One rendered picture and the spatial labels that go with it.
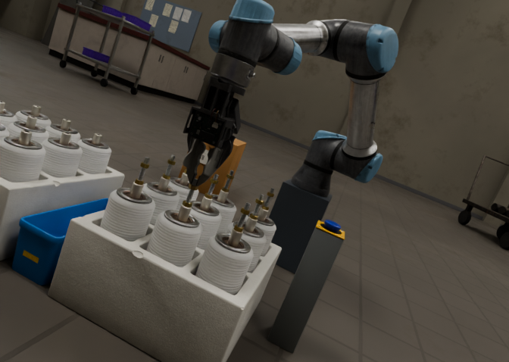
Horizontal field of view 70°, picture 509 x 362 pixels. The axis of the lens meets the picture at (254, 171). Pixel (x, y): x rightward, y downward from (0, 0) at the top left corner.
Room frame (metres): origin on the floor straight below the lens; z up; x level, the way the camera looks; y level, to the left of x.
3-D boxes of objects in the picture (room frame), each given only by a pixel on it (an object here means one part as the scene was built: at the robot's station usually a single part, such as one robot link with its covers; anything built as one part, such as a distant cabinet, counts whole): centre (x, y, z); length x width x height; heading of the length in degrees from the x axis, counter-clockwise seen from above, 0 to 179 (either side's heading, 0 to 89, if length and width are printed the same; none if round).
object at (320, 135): (1.38, -0.23, 0.47); 0.13 x 0.12 x 0.14; 54
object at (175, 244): (0.72, 0.10, 0.16); 0.10 x 0.10 x 0.18
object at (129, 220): (0.74, 0.22, 0.16); 0.10 x 0.10 x 0.18
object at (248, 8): (0.70, 0.10, 0.64); 0.09 x 0.08 x 0.11; 144
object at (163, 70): (7.99, 3.23, 0.48); 2.64 x 2.08 x 0.97; 166
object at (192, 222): (0.72, 0.10, 0.25); 0.08 x 0.08 x 0.01
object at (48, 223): (0.85, 0.35, 0.06); 0.30 x 0.11 x 0.12; 168
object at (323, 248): (0.85, -0.22, 0.16); 0.07 x 0.07 x 0.31; 78
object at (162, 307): (0.83, 0.08, 0.09); 0.39 x 0.39 x 0.18; 78
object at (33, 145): (0.80, 0.52, 0.25); 0.08 x 0.08 x 0.01
